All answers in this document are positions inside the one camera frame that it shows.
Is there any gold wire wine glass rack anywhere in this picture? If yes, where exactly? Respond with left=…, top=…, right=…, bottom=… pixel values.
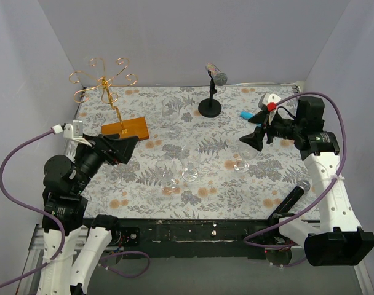
left=68, top=57, right=149, bottom=141

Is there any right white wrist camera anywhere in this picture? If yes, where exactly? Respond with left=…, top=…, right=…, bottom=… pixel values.
left=258, top=93, right=281, bottom=125

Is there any glitter microphone on stand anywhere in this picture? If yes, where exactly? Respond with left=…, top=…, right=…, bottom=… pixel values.
left=205, top=63, right=228, bottom=86

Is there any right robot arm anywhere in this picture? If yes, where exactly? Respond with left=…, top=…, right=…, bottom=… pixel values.
left=240, top=92, right=374, bottom=266

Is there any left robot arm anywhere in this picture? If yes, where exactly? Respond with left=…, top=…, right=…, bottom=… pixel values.
left=37, top=135, right=138, bottom=294

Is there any blue cylinder toy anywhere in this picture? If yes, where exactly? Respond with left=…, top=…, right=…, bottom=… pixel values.
left=240, top=111, right=263, bottom=127

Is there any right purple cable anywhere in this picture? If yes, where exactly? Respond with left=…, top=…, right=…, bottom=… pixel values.
left=244, top=92, right=348, bottom=267

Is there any floral tablecloth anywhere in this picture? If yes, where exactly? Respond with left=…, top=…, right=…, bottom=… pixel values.
left=83, top=85, right=309, bottom=219

